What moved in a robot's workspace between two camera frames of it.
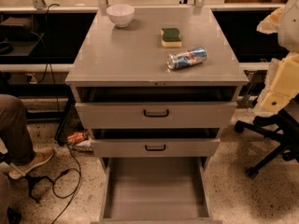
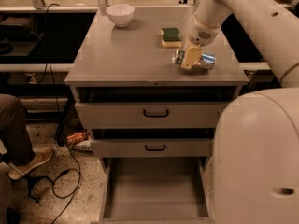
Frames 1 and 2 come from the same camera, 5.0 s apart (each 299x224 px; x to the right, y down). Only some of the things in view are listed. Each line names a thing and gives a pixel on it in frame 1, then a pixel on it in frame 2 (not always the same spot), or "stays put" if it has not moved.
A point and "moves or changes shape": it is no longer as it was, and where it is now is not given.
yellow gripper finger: [284, 83] to [192, 56]
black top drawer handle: [156, 116] stays put
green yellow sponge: [170, 37] stays put
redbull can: [192, 57] moves or changes shape
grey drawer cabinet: [155, 85] stays put
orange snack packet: [78, 136] stays put
